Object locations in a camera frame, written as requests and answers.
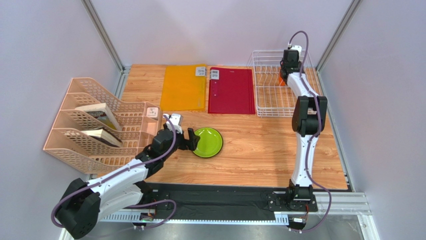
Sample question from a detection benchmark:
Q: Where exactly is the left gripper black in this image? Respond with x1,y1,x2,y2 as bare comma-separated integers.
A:
161,126,200,161

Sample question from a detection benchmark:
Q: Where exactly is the orange plate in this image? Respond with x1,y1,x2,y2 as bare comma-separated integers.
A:
278,76,287,87

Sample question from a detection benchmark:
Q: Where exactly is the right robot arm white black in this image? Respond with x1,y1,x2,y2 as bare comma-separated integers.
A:
280,45,328,211

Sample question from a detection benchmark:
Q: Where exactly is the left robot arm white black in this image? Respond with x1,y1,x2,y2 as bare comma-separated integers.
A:
50,127,201,239

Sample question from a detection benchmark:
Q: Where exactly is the lower book in rack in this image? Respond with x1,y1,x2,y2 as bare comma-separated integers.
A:
81,127,123,148

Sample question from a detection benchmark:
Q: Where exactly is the book in rack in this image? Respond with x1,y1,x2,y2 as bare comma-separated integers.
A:
75,103,122,131
81,127,123,148

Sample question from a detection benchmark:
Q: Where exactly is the upper book in rack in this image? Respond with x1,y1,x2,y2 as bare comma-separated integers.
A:
75,103,122,131

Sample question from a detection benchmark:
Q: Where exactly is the pink magazine file rack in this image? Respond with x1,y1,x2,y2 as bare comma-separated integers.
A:
43,77,145,174

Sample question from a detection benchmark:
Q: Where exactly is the small white box in organizer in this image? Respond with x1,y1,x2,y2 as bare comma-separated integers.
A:
146,107,160,120

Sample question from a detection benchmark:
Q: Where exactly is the orange file folder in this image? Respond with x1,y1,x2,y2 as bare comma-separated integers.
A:
160,64,207,111

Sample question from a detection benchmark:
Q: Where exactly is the red file folder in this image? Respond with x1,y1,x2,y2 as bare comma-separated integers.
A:
207,67,256,115

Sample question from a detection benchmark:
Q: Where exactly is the black base mat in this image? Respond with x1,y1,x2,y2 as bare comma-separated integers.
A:
135,181,318,221

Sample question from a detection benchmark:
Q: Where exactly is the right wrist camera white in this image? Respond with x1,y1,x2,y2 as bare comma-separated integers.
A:
287,44,303,56

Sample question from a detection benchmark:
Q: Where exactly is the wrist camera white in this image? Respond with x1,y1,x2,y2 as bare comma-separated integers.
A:
287,44,303,56
163,113,183,134

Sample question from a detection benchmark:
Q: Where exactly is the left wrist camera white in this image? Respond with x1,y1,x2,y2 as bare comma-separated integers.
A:
163,113,183,134

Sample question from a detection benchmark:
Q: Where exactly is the white wire dish rack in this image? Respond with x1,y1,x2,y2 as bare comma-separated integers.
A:
249,49,325,118

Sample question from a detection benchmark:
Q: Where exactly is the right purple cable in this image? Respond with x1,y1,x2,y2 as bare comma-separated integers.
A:
287,30,332,233

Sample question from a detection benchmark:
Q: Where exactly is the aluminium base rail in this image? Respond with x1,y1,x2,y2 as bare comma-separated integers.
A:
59,186,380,240

